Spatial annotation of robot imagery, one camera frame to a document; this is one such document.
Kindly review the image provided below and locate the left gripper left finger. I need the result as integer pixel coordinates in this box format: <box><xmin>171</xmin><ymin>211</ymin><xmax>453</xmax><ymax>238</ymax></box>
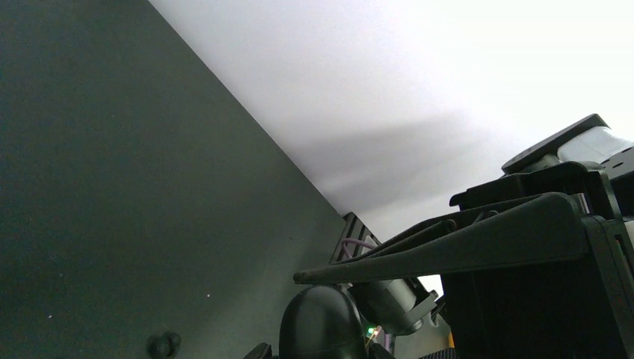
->
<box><xmin>243</xmin><ymin>343</ymin><xmax>273</xmax><ymax>359</ymax></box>

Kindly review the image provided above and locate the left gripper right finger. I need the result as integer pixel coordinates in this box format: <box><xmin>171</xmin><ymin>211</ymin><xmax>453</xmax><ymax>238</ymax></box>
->
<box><xmin>293</xmin><ymin>192</ymin><xmax>589</xmax><ymax>284</ymax></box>

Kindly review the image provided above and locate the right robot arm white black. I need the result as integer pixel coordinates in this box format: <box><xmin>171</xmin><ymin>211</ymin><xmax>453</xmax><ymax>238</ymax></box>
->
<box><xmin>340</xmin><ymin>212</ymin><xmax>439</xmax><ymax>336</ymax></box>

